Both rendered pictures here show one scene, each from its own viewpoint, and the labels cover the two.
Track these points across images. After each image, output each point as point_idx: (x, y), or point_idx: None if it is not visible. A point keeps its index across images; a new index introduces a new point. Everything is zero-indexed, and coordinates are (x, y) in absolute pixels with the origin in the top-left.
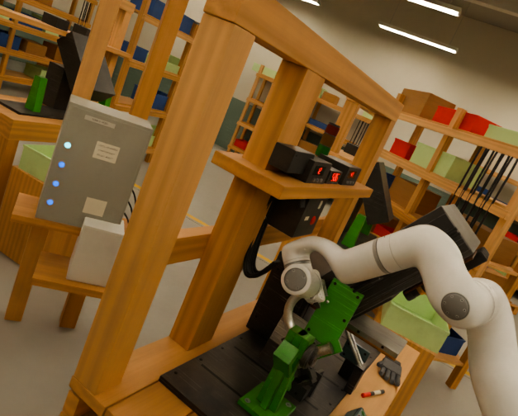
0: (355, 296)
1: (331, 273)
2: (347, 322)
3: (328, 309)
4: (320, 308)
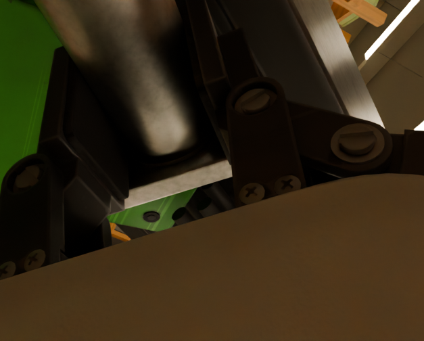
0: (152, 208)
1: (285, 47)
2: None
3: (4, 84)
4: None
